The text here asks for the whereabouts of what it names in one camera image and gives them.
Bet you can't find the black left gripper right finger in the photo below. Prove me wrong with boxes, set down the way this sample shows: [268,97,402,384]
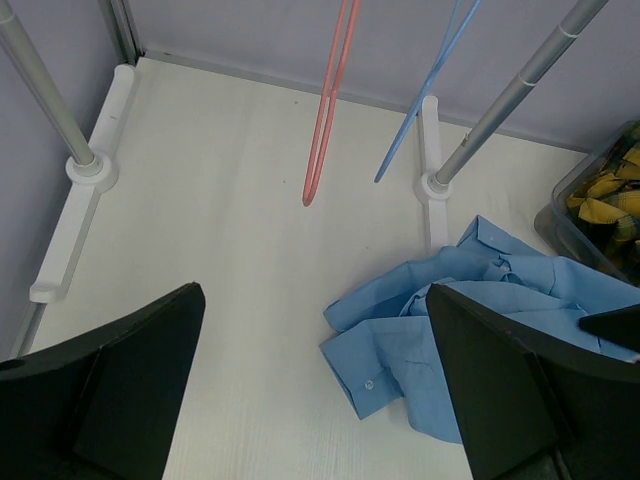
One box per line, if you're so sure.
[427,286,639,479]

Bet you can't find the yellow plaid shirt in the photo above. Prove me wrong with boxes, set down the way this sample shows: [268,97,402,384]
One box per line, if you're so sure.
[567,123,639,276]

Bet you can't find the clear plastic bin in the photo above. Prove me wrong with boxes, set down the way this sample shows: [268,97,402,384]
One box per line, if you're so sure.
[534,121,639,286]

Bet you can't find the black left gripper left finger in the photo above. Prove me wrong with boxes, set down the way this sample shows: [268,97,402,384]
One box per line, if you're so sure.
[1,283,206,479]

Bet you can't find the light blue shirt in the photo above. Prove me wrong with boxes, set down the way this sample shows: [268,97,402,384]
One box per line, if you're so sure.
[321,216,639,444]

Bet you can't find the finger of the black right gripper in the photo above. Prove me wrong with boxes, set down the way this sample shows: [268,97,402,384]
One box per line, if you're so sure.
[578,305,640,353]

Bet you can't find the pink wire hanger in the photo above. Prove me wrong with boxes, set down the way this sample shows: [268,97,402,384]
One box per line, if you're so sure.
[302,0,361,207]

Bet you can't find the light blue wire hanger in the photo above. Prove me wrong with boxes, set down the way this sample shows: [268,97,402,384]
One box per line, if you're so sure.
[374,0,482,183]

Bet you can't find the aluminium frame post left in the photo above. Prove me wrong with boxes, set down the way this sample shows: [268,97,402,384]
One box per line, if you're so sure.
[98,0,144,66]

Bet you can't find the white and metal clothes rack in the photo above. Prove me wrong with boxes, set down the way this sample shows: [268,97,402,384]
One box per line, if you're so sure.
[1,1,605,304]

